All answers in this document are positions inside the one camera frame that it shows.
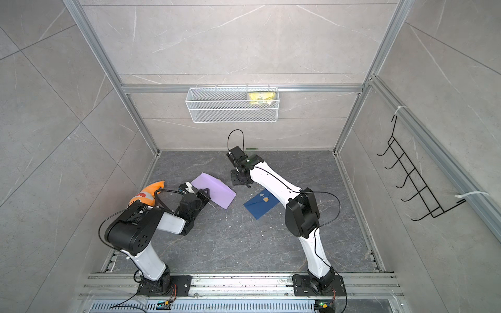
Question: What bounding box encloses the purple envelope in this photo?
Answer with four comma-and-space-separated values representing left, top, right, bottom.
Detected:
191, 173, 236, 209

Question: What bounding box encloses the dark blue envelope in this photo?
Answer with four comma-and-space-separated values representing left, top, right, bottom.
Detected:
244, 189, 280, 220

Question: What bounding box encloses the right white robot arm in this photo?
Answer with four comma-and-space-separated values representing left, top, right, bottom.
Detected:
226, 147, 340, 294

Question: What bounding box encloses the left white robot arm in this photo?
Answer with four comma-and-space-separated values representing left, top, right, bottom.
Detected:
104, 188, 211, 297

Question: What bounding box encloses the orange fish plush toy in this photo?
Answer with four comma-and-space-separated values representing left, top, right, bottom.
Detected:
129, 181, 165, 207

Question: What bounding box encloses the yellow item in basket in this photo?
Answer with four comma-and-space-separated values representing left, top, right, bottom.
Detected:
247, 91, 277, 106

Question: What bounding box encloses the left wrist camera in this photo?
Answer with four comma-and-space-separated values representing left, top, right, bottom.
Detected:
178, 182, 195, 194

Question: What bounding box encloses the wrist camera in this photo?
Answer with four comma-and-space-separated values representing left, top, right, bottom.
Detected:
226, 146, 249, 167
178, 182, 195, 194

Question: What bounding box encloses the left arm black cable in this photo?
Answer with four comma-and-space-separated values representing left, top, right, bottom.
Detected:
154, 188, 187, 214

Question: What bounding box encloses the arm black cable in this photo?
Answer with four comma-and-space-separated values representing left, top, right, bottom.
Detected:
154, 188, 187, 214
308, 190, 342, 230

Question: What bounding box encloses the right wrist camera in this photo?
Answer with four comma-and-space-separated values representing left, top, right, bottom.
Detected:
226, 146, 249, 167

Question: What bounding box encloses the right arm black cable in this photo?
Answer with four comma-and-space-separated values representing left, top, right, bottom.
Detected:
308, 190, 342, 230

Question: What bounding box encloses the white wire mesh basket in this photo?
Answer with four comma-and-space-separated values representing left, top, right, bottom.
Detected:
185, 87, 280, 123

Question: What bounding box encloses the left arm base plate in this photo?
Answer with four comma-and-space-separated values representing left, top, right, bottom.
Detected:
136, 275, 193, 297

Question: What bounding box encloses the aluminium mounting rail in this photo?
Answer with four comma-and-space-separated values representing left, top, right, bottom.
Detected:
71, 273, 410, 312

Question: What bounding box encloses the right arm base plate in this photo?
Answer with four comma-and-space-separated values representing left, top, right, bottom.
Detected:
292, 273, 347, 297

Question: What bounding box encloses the black wire hook rack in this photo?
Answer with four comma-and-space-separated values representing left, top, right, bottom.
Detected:
377, 116, 467, 222

